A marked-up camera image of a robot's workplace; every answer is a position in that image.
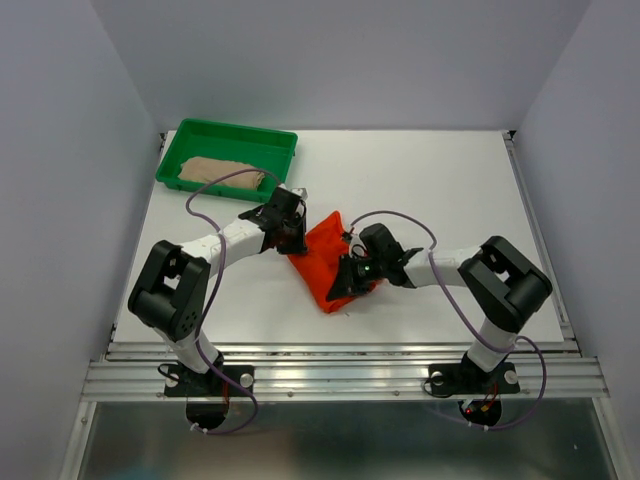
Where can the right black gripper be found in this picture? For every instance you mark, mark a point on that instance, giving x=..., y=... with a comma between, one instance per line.
x=345, y=283

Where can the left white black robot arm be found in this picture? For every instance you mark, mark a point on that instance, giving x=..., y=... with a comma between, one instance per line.
x=169, y=295

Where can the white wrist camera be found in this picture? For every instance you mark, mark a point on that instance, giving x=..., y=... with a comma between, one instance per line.
x=356, y=247
x=301, y=192

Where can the aluminium rail frame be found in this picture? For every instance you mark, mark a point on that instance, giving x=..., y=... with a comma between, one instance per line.
x=341, y=395

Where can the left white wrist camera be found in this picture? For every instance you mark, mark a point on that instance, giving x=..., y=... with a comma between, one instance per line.
x=301, y=192

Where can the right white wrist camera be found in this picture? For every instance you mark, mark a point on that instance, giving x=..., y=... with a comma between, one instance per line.
x=356, y=247

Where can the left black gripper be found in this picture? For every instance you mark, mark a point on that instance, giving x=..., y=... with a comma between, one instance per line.
x=298, y=247

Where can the green plastic tray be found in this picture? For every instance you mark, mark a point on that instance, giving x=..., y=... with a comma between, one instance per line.
x=266, y=149

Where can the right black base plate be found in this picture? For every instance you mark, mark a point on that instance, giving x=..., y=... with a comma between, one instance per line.
x=445, y=380

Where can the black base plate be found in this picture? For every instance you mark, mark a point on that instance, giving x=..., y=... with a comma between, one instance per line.
x=445, y=380
x=180, y=382

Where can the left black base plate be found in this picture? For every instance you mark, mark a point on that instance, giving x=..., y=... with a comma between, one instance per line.
x=180, y=382

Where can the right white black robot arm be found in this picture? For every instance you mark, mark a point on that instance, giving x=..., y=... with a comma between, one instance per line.
x=506, y=285

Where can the beige folded t shirt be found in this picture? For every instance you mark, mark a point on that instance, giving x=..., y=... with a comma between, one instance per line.
x=204, y=170

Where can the orange t shirt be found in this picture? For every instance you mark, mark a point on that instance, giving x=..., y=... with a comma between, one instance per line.
x=318, y=268

